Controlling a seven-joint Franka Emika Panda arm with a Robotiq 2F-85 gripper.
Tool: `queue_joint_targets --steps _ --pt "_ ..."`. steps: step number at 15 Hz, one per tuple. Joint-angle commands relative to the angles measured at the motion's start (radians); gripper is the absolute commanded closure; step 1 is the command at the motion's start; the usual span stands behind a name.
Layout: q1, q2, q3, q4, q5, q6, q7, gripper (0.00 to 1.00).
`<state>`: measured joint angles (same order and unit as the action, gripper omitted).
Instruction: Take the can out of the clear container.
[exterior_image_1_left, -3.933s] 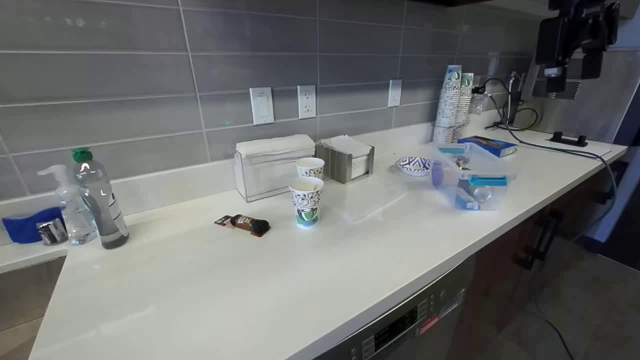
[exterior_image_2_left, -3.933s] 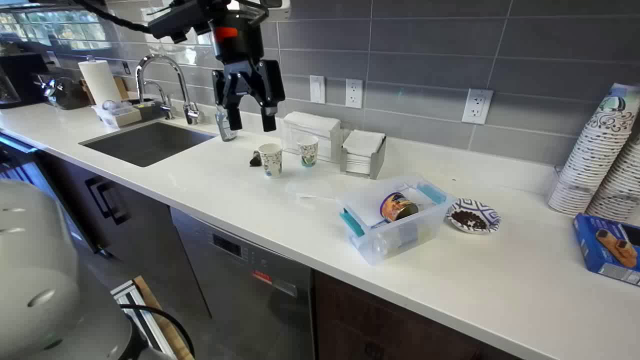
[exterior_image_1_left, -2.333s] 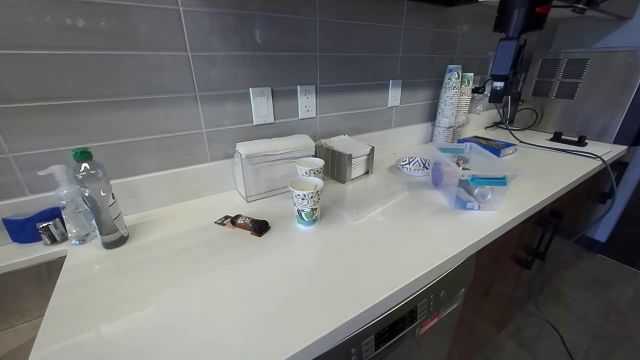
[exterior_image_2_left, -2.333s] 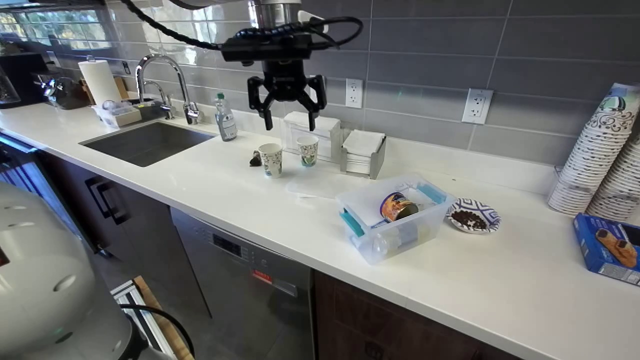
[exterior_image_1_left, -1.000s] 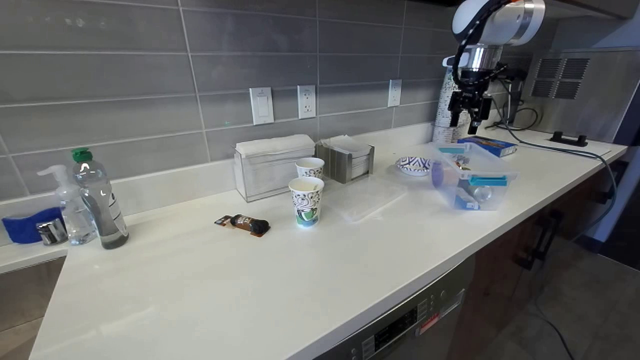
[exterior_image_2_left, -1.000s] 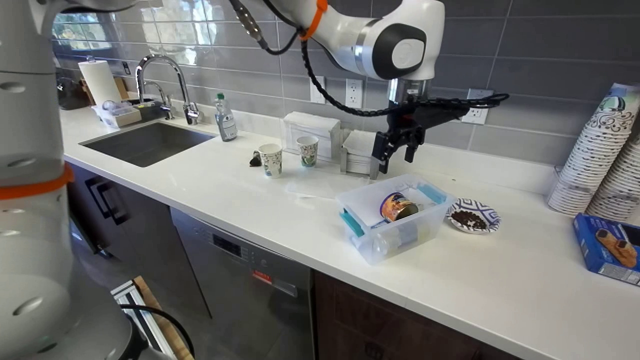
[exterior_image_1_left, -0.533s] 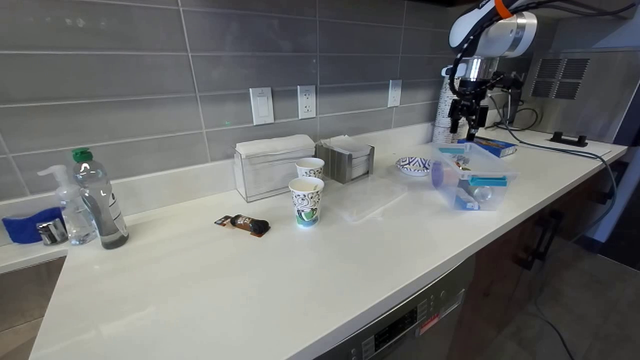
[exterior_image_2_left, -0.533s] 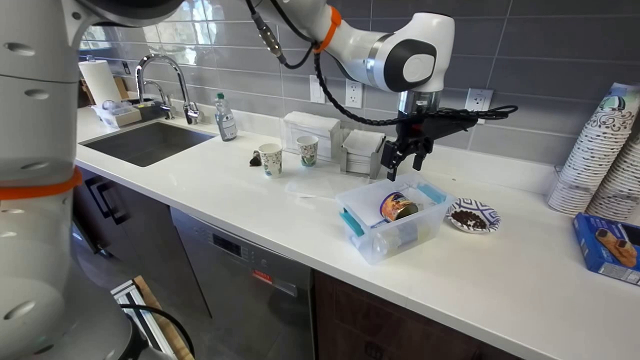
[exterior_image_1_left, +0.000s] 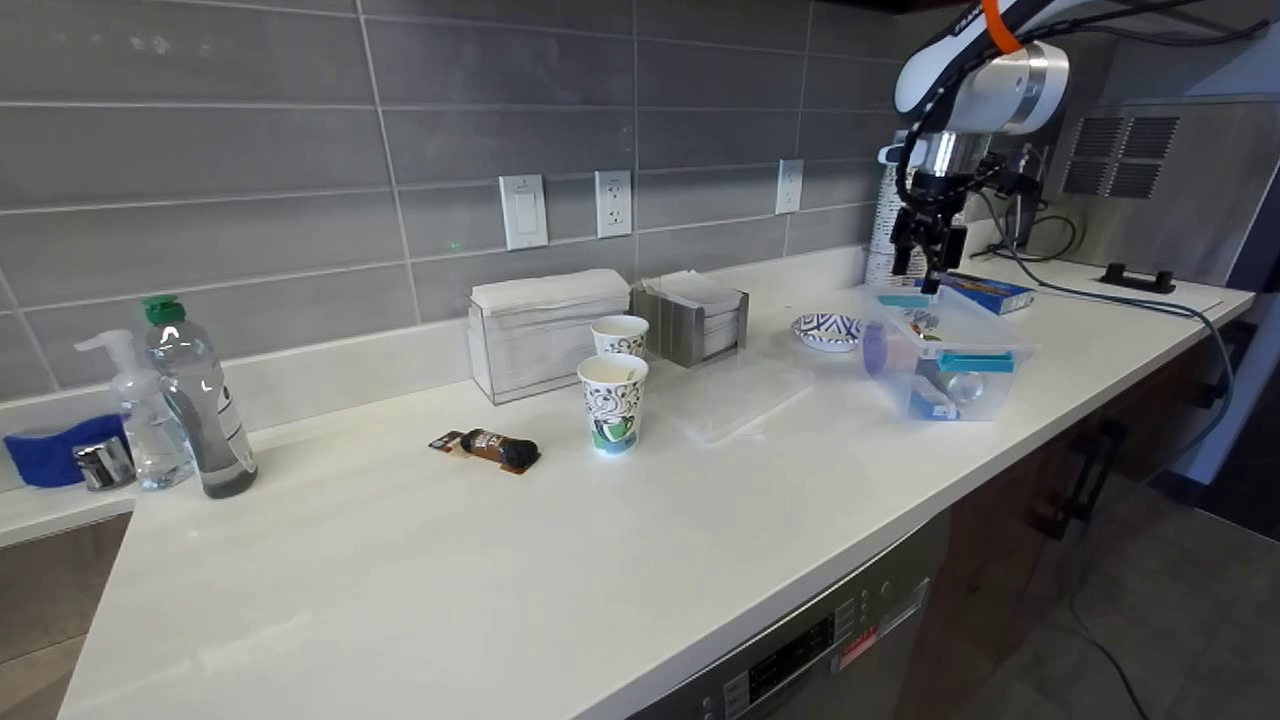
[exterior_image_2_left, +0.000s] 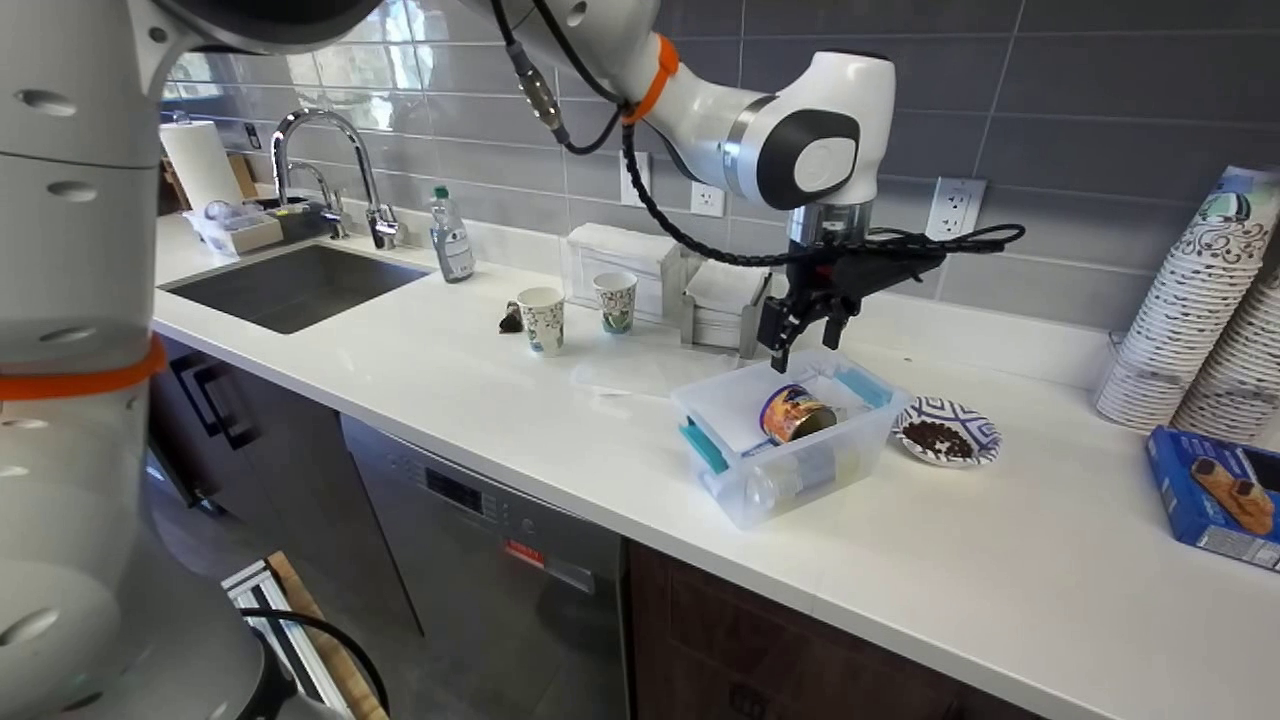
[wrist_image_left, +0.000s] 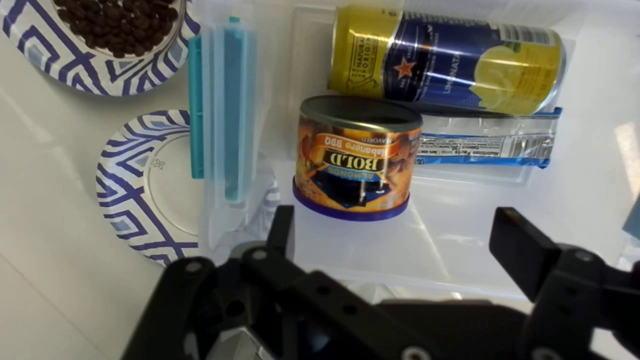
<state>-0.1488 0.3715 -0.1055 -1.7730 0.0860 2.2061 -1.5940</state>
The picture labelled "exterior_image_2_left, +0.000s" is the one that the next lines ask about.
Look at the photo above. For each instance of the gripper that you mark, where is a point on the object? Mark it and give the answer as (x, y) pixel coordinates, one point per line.
(822, 282)

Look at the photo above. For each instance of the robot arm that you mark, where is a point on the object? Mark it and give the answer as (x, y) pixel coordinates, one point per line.
(70, 300)

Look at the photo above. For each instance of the blue and gold can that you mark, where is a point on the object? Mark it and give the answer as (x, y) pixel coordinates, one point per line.
(795, 413)

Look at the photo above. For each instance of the clear plastic container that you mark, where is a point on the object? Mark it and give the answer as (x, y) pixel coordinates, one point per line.
(795, 480)

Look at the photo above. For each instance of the metal napkin holder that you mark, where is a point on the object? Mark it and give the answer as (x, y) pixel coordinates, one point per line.
(722, 305)

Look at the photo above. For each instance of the clear plastic bottle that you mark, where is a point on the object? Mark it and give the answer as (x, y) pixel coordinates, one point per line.
(790, 478)

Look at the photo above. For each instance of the heap of coffee beans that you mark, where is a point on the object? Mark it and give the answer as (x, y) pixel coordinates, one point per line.
(937, 439)

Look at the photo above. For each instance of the patterned paper cup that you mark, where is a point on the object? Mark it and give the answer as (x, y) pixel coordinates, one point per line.
(543, 322)
(615, 303)

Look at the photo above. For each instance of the white napkin dispenser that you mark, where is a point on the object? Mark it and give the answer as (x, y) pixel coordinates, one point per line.
(620, 255)

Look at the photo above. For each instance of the patterned paper plate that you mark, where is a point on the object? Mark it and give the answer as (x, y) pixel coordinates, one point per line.
(985, 425)

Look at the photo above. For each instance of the small dark packet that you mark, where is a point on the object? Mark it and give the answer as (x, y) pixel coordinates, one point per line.
(511, 321)

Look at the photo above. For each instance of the brown wooden cabinet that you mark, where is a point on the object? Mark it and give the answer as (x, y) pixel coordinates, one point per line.
(760, 650)

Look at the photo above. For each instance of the dish soap bottle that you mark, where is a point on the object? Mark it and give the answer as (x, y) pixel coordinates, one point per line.
(452, 245)

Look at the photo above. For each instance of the stack of paper cups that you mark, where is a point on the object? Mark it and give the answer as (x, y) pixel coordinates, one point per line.
(1245, 380)
(1180, 310)

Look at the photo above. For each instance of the steel dishwasher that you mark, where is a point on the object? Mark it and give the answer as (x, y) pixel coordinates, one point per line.
(480, 560)

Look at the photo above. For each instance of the blue snack box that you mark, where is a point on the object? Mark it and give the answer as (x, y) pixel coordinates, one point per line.
(1190, 500)

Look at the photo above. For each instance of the chrome tap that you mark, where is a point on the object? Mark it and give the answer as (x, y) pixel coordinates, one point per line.
(355, 160)

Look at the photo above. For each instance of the steel sink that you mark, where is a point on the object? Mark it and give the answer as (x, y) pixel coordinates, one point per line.
(295, 285)

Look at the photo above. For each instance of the dark cabinet door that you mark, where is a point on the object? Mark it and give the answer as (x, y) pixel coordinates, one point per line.
(300, 490)

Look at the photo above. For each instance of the clear tray with sponges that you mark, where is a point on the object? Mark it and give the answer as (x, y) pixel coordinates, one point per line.
(235, 230)

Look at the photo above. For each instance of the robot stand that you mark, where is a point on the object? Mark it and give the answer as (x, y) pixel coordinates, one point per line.
(300, 640)

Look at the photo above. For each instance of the paper towel roll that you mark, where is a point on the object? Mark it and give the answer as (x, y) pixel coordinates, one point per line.
(203, 165)

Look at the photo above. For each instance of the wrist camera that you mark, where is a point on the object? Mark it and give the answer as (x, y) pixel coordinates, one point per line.
(893, 268)

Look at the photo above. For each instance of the white wall socket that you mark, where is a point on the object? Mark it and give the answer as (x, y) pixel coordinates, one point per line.
(707, 199)
(955, 208)

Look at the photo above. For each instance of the white switch plate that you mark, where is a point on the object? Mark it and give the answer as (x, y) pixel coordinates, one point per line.
(633, 190)

